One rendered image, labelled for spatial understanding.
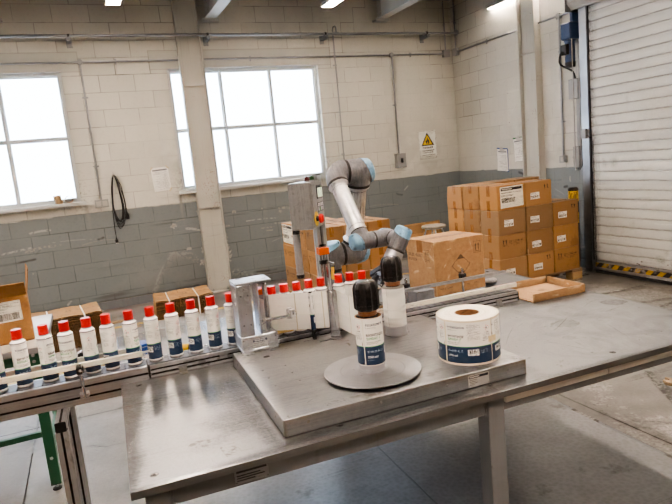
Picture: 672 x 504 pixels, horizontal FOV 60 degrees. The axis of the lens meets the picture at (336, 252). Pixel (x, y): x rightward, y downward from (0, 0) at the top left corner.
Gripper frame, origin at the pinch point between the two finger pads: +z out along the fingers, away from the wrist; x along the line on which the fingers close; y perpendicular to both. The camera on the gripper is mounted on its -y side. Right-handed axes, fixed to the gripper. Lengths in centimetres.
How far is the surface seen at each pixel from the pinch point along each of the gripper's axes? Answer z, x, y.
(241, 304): 18, -57, 16
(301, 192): -31, -48, -1
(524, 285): -37, 82, -12
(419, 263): -27, 33, -32
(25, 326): 80, -123, -112
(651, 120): -266, 321, -212
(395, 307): -2.6, -7.0, 32.5
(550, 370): -3, 26, 81
